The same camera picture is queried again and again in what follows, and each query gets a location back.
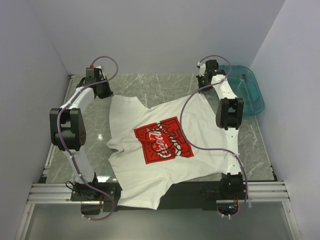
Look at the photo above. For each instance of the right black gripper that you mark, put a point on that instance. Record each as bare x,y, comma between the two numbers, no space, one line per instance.
205,89

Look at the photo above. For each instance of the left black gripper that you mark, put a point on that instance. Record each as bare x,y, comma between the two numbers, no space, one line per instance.
108,93

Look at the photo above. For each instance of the teal plastic bin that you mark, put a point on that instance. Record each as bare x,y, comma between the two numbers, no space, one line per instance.
243,83

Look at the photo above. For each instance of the white t-shirt red print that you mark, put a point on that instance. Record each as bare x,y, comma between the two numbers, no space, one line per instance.
157,147

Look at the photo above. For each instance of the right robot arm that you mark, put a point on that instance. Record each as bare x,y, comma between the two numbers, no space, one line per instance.
228,119

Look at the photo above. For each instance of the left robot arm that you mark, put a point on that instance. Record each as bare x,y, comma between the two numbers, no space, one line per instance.
68,132

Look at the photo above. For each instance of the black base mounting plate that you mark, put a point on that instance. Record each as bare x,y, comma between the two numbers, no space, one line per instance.
202,195

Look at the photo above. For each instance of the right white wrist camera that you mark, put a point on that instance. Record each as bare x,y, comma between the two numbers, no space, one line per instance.
202,69

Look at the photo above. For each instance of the aluminium frame rail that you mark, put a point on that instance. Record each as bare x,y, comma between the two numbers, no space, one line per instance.
58,193

